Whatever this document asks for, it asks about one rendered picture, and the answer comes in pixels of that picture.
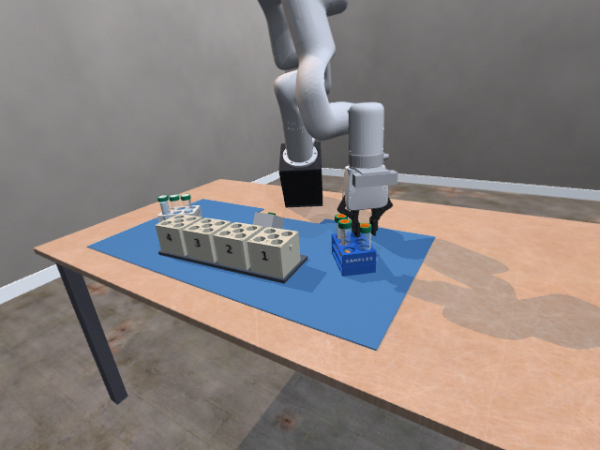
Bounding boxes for blue flat mat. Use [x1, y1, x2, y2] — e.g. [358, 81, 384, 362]
[87, 199, 436, 351]

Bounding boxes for blue tube rack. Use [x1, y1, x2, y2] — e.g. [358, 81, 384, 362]
[332, 232, 376, 277]

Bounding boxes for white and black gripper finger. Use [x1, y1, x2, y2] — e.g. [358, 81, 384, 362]
[369, 197, 393, 235]
[337, 196, 360, 237]

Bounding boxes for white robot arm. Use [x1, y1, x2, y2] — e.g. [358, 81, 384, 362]
[258, 0, 398, 188]

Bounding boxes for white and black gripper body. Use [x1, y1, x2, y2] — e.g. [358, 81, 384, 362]
[342, 165, 388, 211]

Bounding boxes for white tube rack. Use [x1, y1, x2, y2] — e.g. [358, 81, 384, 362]
[157, 205, 202, 223]

